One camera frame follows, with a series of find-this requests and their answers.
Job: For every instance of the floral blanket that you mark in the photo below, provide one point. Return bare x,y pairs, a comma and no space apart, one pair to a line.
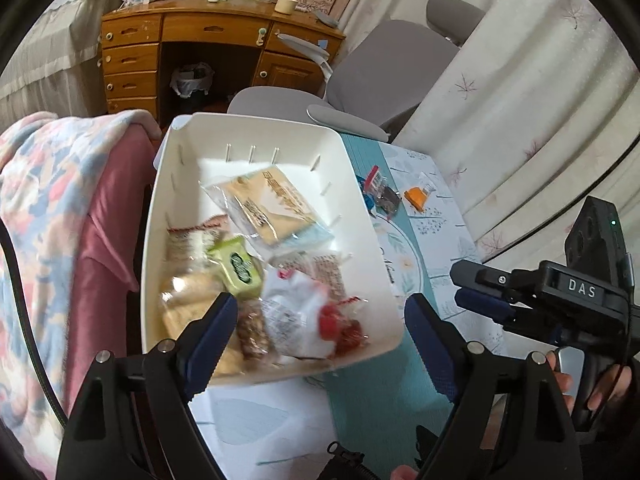
40,210

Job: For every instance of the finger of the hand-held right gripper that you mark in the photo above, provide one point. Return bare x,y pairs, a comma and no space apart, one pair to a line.
482,304
475,275

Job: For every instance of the brown nut snack packet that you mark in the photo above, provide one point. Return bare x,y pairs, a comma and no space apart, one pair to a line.
252,330

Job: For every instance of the person's right hand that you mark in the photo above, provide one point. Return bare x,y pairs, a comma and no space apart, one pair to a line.
607,385

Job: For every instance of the beige sandwich cracker packet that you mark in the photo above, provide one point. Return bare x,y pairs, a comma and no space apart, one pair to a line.
265,205

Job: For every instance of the pink cloth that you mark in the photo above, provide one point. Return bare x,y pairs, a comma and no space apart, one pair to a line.
105,220

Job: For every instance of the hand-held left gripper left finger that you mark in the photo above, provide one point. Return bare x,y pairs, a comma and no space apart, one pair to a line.
210,340

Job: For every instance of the beige printed snack packet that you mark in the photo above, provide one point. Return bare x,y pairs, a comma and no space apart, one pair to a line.
325,270

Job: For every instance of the white plastic bin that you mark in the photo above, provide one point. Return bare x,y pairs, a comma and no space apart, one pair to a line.
200,135

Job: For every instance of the black trash bin with bag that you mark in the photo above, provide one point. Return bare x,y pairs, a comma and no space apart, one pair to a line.
192,82

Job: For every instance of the white lace cover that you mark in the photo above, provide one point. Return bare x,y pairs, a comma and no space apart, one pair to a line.
50,50

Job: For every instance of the white printed snack packet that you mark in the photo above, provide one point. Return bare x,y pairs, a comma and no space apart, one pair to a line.
290,310

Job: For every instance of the grey office chair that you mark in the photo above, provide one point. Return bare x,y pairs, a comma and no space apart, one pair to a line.
370,70

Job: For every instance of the red white snack packet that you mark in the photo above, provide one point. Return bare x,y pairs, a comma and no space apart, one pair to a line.
190,242

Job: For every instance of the red black small packet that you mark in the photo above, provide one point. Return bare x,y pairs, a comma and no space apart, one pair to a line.
380,195

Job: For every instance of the white leaf print curtain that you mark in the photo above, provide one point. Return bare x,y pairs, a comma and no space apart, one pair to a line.
525,110

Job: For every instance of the beige cup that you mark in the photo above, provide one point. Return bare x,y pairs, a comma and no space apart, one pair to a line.
286,5

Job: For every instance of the green snack packet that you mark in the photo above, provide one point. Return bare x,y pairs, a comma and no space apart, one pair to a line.
237,265

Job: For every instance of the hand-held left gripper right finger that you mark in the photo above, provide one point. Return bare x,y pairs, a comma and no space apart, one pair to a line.
430,350

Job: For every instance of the wooden desk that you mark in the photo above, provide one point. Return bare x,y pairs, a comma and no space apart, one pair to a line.
210,27

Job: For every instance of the orange snack packet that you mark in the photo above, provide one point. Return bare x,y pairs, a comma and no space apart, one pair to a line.
417,196

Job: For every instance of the clear rice cracker packet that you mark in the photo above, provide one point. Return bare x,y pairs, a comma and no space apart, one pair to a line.
227,360
175,320

